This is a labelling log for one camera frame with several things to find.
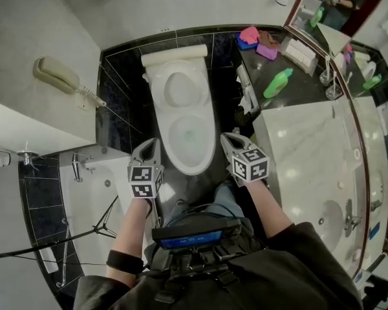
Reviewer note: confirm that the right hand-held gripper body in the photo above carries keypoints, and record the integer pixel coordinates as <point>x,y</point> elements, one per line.
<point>250,166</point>

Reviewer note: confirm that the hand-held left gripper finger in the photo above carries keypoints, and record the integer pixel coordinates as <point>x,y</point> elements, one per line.
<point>136,155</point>
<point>159,155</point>

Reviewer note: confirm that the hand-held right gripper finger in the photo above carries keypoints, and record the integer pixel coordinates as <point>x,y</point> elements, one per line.
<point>229,148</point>
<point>247,144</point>

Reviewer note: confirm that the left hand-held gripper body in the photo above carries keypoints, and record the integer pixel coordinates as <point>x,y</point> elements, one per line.
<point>145,179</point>

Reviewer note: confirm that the green cleaner bottle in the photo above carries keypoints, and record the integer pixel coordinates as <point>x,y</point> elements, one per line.
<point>275,86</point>

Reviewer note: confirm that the person's left forearm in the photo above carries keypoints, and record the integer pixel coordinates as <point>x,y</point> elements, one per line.
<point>129,231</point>

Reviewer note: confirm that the person's right forearm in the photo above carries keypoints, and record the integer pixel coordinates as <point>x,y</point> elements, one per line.
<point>268,212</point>

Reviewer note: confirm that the small grey box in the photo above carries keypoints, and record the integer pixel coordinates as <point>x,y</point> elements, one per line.
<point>236,131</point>

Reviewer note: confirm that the black ribbed basket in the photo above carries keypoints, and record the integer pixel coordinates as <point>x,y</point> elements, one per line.
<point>242,116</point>

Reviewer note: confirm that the person's blue jeans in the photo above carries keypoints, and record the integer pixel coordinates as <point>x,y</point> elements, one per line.
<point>224,199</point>

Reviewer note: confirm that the person's dark shoe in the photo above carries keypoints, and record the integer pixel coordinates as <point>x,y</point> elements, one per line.
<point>181,202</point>

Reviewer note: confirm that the white bathtub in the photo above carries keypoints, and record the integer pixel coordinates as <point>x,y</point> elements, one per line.
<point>90,199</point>

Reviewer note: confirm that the chrome bathtub faucet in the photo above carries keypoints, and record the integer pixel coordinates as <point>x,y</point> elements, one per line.
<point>76,166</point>

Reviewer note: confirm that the black tripod light stand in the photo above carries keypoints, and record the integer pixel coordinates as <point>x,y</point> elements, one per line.
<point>98,228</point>

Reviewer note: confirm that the black chest-mounted device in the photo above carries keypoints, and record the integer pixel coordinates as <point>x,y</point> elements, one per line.
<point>194,234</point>

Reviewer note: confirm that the white washbasin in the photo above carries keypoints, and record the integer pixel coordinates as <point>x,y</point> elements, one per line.
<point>329,224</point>

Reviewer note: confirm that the blue cloth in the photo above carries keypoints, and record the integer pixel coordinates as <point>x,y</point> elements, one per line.
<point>244,45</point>

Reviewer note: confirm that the clear glass tumbler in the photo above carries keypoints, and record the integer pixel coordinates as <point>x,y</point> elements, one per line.
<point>326,77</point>
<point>333,92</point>

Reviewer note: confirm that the clear acrylic tray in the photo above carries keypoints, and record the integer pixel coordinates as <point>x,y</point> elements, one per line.
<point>299,55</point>

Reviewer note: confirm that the group of white amenity boxes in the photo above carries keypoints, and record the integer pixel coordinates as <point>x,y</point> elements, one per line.
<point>299,53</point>

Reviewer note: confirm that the chrome grab bar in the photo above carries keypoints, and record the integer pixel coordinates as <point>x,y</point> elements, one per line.
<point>64,250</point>

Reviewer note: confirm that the white wrapped toothbrush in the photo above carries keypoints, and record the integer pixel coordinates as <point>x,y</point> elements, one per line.
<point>327,65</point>
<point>334,81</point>

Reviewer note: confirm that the chrome shower valve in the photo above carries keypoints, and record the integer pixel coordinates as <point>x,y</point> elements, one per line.
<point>26,155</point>

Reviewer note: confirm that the pink cloth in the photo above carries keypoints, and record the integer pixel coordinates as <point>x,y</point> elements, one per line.
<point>249,34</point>

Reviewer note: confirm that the wood-framed mirror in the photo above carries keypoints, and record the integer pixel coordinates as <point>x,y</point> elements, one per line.
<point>359,124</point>

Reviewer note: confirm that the person's black top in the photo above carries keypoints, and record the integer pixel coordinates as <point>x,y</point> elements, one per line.
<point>262,279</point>

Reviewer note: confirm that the chrome basin faucet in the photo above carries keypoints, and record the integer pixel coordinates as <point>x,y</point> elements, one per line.
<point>351,220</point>

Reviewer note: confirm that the beige wall telephone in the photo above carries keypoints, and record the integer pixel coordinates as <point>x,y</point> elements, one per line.
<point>56,74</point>

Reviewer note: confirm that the white wall socket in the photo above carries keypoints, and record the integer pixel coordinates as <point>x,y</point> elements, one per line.
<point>165,29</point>

